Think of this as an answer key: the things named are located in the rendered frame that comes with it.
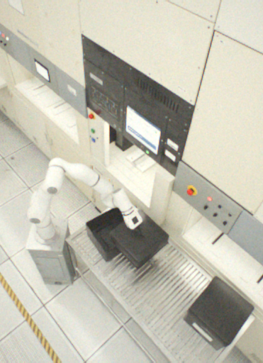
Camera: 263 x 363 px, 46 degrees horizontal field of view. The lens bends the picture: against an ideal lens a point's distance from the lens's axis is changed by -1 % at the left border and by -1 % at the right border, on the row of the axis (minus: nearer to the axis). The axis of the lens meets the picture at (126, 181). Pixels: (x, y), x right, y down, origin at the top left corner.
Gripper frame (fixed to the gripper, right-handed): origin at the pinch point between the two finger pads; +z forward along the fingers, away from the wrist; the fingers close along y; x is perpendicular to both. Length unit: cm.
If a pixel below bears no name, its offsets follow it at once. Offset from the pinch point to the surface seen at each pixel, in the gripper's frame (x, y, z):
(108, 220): 43.0, 0.7, -3.1
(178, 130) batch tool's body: -43, 29, -53
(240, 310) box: -49, 12, 58
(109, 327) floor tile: 67, -38, 86
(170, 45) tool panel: -63, 29, -92
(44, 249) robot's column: 56, -49, -10
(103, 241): 37.1, -12.7, 6.2
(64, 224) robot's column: 61, -26, -15
